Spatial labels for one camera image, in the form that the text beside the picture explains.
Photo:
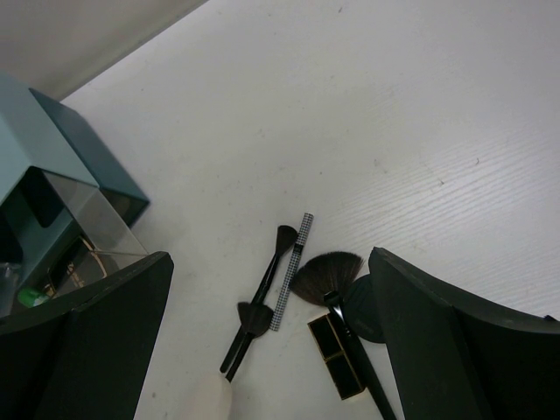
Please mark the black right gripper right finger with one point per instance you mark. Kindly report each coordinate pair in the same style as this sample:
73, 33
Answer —
456, 355

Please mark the black round compact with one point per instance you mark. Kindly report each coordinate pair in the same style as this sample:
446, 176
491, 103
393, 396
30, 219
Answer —
360, 311

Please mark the small black angled brush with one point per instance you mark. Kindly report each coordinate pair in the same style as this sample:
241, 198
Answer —
285, 239

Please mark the black gold lipstick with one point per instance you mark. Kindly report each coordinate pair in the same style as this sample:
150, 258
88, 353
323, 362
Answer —
336, 357

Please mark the clear acrylic drawer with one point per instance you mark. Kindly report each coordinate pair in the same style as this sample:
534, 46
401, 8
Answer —
42, 213

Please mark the small black fan brush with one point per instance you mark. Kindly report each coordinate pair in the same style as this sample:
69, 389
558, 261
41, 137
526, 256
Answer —
255, 321

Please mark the light blue drawer box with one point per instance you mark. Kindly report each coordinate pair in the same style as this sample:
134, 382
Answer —
37, 131

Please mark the black gold square compact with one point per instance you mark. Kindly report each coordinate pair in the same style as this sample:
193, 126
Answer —
78, 266

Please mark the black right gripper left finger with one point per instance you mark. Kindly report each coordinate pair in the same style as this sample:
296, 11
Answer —
85, 355

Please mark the white round powder puff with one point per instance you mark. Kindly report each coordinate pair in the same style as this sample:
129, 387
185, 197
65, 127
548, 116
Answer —
210, 399

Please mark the long black fan brush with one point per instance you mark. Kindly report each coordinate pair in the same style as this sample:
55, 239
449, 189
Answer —
323, 281

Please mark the checkered makeup pencil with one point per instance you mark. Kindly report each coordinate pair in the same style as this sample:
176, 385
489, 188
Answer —
295, 258

